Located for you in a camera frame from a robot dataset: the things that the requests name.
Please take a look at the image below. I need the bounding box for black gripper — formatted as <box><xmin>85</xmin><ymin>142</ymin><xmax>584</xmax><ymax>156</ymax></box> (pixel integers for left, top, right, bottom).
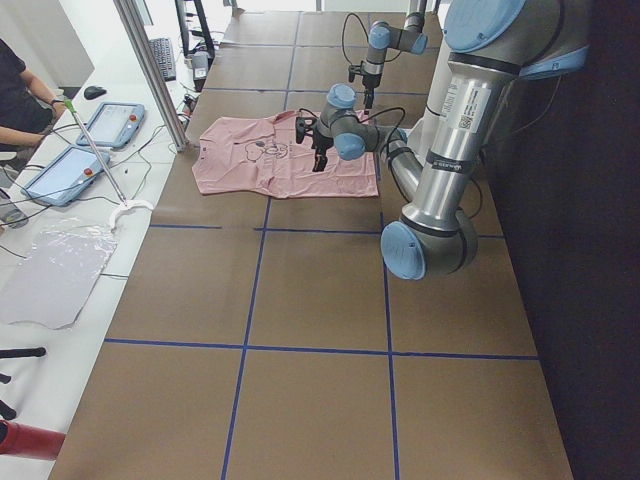
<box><xmin>348</xmin><ymin>61</ymin><xmax>382</xmax><ymax>110</ymax></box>
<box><xmin>294</xmin><ymin>115</ymin><xmax>333</xmax><ymax>172</ymax></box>

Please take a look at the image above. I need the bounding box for pink Snoopy t-shirt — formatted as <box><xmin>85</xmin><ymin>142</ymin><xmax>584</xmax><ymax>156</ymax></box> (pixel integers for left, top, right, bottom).
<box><xmin>192</xmin><ymin>111</ymin><xmax>378</xmax><ymax>199</ymax></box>

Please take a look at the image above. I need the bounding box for silver UR robot arm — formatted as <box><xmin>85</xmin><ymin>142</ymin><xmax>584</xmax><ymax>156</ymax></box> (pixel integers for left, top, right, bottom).
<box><xmin>295</xmin><ymin>1</ymin><xmax>592</xmax><ymax>280</ymax></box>
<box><xmin>348</xmin><ymin>1</ymin><xmax>428</xmax><ymax>112</ymax></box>

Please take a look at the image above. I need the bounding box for black keyboard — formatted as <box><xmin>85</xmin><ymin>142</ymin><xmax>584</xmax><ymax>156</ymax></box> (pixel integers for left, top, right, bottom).
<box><xmin>148</xmin><ymin>37</ymin><xmax>177</xmax><ymax>81</ymax></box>

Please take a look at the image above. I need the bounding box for metal rod with white hook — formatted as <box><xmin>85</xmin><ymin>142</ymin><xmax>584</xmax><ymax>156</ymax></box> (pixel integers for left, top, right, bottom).
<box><xmin>63</xmin><ymin>99</ymin><xmax>154</xmax><ymax>231</ymax></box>

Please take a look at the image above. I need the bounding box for upper blue teach pendant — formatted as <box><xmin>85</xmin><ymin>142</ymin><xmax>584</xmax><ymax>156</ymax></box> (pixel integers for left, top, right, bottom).
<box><xmin>85</xmin><ymin>102</ymin><xmax>145</xmax><ymax>149</ymax></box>

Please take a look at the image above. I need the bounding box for blue teach pendant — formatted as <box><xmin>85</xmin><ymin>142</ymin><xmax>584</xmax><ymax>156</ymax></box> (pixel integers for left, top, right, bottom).
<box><xmin>85</xmin><ymin>102</ymin><xmax>145</xmax><ymax>149</ymax></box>
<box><xmin>21</xmin><ymin>147</ymin><xmax>103</xmax><ymax>207</ymax></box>

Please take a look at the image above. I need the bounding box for black computer mouse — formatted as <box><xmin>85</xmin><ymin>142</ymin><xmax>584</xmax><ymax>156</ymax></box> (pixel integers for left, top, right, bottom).
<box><xmin>83</xmin><ymin>85</ymin><xmax>107</xmax><ymax>100</ymax></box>

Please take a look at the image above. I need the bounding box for lower blue teach pendant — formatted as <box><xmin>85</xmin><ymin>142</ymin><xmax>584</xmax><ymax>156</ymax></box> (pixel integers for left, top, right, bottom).
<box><xmin>21</xmin><ymin>147</ymin><xmax>103</xmax><ymax>207</ymax></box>

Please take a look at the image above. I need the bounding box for seated person in black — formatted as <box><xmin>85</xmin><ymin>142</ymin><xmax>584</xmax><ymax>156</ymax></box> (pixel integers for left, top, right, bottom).
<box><xmin>1</xmin><ymin>40</ymin><xmax>66</xmax><ymax>151</ymax></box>

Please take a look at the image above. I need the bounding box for clear plastic bag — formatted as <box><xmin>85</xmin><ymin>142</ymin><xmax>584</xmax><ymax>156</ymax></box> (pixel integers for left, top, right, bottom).
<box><xmin>1</xmin><ymin>218</ymin><xmax>118</xmax><ymax>330</ymax></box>

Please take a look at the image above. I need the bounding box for red fire extinguisher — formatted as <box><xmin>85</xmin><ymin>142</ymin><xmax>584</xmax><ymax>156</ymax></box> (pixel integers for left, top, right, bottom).
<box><xmin>0</xmin><ymin>420</ymin><xmax>66</xmax><ymax>460</ymax></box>

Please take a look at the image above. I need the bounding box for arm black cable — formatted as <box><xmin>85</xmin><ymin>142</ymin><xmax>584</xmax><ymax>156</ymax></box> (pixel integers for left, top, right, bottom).
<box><xmin>341</xmin><ymin>11</ymin><xmax>396</xmax><ymax>69</ymax></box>
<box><xmin>297</xmin><ymin>105</ymin><xmax>416</xmax><ymax>201</ymax></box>

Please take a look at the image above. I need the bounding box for aluminium frame post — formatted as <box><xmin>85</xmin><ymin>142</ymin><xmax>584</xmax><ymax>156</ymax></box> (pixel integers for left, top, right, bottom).
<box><xmin>113</xmin><ymin>0</ymin><xmax>188</xmax><ymax>152</ymax></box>

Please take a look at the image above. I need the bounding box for black camera tripod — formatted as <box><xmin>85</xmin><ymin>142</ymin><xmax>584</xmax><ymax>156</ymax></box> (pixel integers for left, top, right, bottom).
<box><xmin>1</xmin><ymin>346</ymin><xmax>47</xmax><ymax>420</ymax></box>

